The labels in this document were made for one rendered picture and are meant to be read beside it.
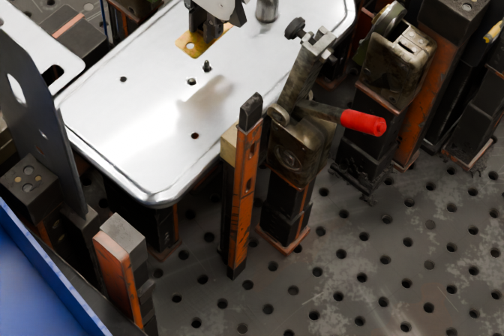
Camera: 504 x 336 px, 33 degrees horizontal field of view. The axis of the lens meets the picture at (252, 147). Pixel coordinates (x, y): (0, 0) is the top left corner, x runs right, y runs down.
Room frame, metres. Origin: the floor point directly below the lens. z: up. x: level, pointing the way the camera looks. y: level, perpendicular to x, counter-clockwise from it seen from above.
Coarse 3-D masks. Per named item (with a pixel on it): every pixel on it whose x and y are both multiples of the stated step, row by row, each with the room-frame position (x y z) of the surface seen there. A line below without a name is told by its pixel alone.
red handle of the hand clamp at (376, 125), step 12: (300, 108) 0.56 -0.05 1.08; (312, 108) 0.55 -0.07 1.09; (324, 108) 0.55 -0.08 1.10; (336, 108) 0.54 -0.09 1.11; (336, 120) 0.53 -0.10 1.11; (348, 120) 0.52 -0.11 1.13; (360, 120) 0.51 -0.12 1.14; (372, 120) 0.51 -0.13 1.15; (384, 120) 0.51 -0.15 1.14; (372, 132) 0.50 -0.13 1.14
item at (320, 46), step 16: (288, 32) 0.57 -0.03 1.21; (304, 32) 0.57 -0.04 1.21; (320, 32) 0.57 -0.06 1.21; (304, 48) 0.55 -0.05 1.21; (320, 48) 0.55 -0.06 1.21; (304, 64) 0.55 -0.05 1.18; (320, 64) 0.57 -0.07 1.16; (288, 80) 0.56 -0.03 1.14; (304, 80) 0.55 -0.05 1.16; (288, 96) 0.56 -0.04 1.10; (304, 96) 0.58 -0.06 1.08; (288, 112) 0.55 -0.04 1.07
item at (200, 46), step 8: (200, 24) 0.66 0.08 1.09; (224, 24) 0.67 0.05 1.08; (184, 32) 0.65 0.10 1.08; (200, 32) 0.65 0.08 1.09; (224, 32) 0.66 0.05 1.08; (176, 40) 0.64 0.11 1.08; (184, 40) 0.64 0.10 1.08; (192, 40) 0.64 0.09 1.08; (200, 40) 0.64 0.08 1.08; (216, 40) 0.64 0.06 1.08; (184, 48) 0.63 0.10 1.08; (192, 48) 0.63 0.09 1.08; (200, 48) 0.63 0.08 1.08; (192, 56) 0.61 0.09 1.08
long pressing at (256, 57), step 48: (288, 0) 0.79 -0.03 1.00; (336, 0) 0.80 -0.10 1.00; (144, 48) 0.68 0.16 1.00; (240, 48) 0.69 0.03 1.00; (288, 48) 0.70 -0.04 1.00; (96, 96) 0.59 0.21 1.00; (144, 96) 0.60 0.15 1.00; (192, 96) 0.61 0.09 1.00; (240, 96) 0.62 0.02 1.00; (96, 144) 0.52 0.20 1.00; (144, 144) 0.53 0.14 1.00; (192, 144) 0.54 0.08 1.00; (144, 192) 0.46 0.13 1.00
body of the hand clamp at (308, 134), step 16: (272, 128) 0.55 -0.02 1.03; (288, 128) 0.54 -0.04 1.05; (304, 128) 0.55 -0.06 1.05; (320, 128) 0.55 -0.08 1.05; (272, 144) 0.55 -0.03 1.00; (288, 144) 0.54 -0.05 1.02; (304, 144) 0.52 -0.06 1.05; (320, 144) 0.53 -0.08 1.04; (272, 160) 0.55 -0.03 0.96; (288, 160) 0.53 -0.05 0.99; (304, 160) 0.52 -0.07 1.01; (320, 160) 0.54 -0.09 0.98; (272, 176) 0.55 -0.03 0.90; (288, 176) 0.53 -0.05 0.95; (304, 176) 0.52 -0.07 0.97; (272, 192) 0.55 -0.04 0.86; (288, 192) 0.54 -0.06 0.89; (304, 192) 0.54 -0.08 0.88; (272, 208) 0.55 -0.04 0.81; (288, 208) 0.53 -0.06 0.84; (304, 208) 0.55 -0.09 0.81; (272, 224) 0.54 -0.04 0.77; (288, 224) 0.53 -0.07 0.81; (304, 224) 0.56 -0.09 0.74; (272, 240) 0.54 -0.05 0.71; (288, 240) 0.52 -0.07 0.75
